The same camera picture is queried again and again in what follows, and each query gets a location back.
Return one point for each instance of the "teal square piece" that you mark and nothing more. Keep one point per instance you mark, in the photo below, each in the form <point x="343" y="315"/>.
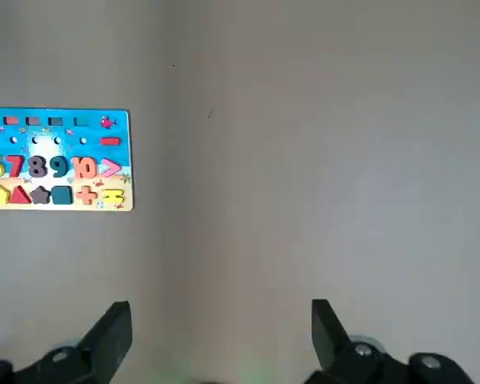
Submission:
<point x="62" y="195"/>

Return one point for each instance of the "purple number eight piece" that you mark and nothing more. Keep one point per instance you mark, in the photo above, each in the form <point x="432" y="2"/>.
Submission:
<point x="38" y="166"/>

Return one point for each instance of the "yellow equals sign piece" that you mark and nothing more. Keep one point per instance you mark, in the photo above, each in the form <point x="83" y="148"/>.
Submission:
<point x="114" y="196"/>

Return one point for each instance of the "teal number nine piece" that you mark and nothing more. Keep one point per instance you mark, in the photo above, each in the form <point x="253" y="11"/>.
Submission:
<point x="59" y="166"/>

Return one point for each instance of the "orange cross piece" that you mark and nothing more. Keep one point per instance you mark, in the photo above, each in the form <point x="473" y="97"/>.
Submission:
<point x="86" y="195"/>

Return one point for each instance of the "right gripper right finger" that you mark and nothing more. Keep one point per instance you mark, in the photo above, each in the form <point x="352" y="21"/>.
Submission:
<point x="336" y="352"/>

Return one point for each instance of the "blue wooden toy board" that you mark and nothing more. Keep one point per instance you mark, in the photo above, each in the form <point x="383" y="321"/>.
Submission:
<point x="84" y="136"/>

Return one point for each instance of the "red number seven piece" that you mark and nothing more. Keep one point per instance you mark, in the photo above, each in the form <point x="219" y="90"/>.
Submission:
<point x="15" y="166"/>

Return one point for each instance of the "orange number ten piece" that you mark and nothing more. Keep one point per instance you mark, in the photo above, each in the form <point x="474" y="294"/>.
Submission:
<point x="84" y="167"/>

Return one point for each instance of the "pink greater-than sign piece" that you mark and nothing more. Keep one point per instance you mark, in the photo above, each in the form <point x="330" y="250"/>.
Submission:
<point x="111" y="168"/>

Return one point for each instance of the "red triangle piece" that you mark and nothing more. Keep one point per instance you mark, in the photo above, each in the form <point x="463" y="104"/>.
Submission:
<point x="20" y="197"/>

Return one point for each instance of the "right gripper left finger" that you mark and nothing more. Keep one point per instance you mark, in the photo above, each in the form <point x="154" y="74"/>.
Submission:
<point x="100" y="352"/>

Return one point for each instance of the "red rectangular block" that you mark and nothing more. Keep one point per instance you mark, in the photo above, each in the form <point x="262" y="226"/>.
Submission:
<point x="110" y="141"/>

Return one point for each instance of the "purple star piece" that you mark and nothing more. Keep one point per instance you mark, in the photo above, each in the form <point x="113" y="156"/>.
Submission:
<point x="40" y="196"/>

